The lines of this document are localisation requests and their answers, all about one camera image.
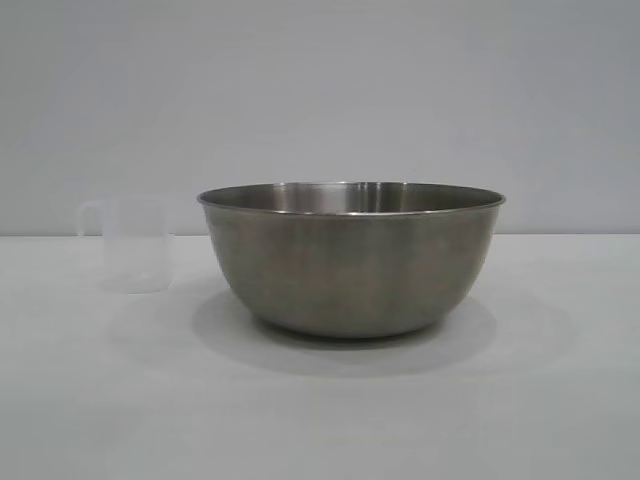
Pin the stainless steel mixing bowl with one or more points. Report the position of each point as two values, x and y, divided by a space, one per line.
350 265

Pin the translucent plastic measuring cup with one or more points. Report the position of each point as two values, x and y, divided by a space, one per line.
137 250

